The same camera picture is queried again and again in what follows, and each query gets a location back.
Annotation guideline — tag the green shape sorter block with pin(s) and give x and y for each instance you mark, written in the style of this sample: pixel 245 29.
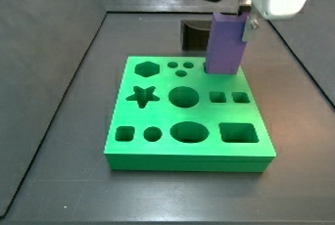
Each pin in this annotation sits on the green shape sorter block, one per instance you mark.
pixel 184 120

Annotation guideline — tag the purple arch block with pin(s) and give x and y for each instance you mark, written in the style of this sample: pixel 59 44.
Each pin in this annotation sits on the purple arch block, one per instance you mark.
pixel 225 45

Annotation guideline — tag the dark arch-shaped holder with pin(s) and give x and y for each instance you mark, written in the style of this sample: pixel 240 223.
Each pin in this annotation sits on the dark arch-shaped holder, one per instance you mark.
pixel 194 34

